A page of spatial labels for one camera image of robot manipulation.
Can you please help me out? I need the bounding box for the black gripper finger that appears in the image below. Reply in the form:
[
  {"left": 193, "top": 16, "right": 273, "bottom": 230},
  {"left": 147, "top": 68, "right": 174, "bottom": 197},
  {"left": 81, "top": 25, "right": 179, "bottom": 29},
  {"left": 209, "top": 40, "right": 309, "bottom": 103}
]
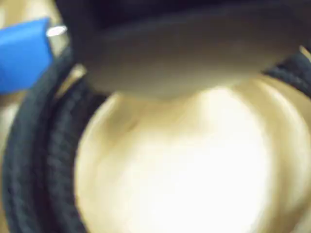
[{"left": 55, "top": 0, "right": 311, "bottom": 98}]

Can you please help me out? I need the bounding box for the black braided charging cable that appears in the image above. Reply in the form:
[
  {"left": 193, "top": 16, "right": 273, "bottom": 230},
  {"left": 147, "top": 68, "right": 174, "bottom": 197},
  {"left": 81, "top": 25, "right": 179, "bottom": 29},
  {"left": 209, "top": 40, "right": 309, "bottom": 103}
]
[{"left": 0, "top": 46, "right": 311, "bottom": 233}]

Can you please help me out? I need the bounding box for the blue coiled USB cable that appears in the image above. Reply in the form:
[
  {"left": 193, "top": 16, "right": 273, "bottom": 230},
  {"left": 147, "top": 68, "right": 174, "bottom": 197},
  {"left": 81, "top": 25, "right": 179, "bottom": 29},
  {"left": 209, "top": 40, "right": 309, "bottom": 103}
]
[{"left": 0, "top": 17, "right": 69, "bottom": 96}]

